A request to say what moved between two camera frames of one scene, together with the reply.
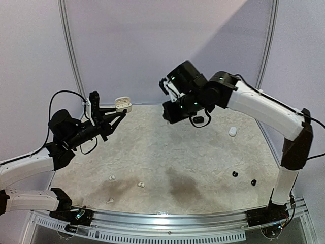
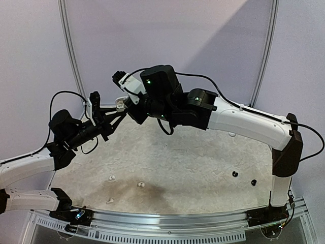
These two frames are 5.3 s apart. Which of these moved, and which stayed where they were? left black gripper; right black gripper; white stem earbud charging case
Moved: right black gripper
Stayed: white stem earbud charging case; left black gripper
